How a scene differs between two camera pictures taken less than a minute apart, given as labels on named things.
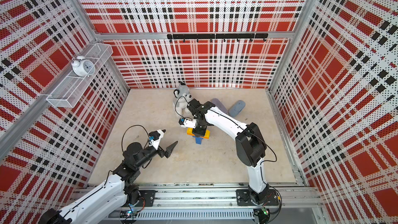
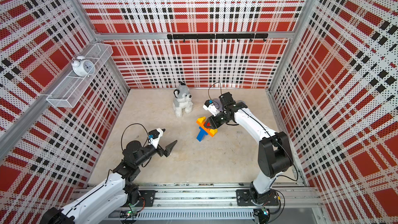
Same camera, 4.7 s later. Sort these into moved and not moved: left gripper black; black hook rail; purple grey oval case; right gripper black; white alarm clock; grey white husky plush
Moved: right gripper black
Not moved: white alarm clock; purple grey oval case; left gripper black; black hook rail; grey white husky plush
